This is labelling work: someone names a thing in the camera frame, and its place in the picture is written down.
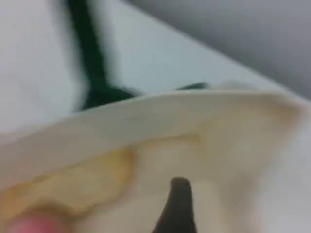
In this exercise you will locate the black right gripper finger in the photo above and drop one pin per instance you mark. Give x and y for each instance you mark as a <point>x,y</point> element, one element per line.
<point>178,211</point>

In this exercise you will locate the pink peach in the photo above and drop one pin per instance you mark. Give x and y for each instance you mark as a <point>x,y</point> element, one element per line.
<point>36,225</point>

